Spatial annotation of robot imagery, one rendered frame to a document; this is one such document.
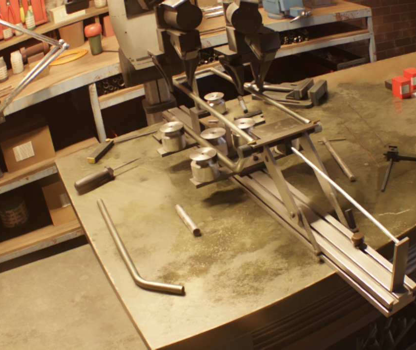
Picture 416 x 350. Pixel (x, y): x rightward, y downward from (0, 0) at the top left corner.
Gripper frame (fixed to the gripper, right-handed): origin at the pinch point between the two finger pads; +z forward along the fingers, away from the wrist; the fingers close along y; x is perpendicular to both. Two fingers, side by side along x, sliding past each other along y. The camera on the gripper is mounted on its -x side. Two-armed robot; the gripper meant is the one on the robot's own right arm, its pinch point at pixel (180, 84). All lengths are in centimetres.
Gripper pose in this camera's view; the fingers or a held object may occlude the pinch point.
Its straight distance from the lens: 119.6
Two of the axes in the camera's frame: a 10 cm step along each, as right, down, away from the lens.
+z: 1.4, 8.6, 4.8
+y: 9.1, -3.1, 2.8
